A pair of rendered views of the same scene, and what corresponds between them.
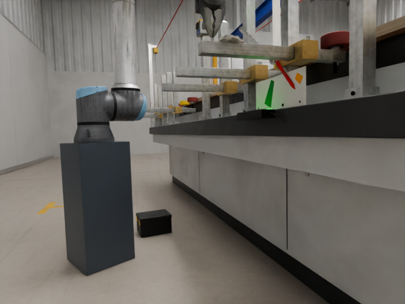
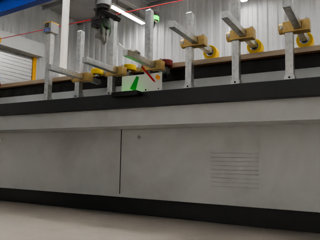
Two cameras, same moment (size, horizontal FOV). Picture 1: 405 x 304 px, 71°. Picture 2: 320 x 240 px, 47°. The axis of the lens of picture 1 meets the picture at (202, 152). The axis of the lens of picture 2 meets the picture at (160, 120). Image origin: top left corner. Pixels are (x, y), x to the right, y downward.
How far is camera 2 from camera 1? 1.30 m
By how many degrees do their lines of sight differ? 44
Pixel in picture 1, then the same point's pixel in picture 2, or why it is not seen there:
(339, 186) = (161, 140)
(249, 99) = (112, 86)
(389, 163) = (201, 113)
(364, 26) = (191, 61)
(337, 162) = (177, 116)
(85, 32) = not seen: outside the picture
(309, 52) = (162, 66)
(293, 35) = (151, 55)
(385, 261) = (187, 171)
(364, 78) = (191, 80)
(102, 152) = not seen: outside the picture
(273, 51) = (148, 62)
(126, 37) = not seen: outside the picture
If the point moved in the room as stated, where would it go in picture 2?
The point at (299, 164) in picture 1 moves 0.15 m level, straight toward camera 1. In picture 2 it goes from (154, 121) to (165, 118)
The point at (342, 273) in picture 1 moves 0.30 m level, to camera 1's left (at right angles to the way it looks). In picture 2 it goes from (163, 189) to (122, 192)
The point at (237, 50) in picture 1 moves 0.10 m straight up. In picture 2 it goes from (138, 57) to (138, 38)
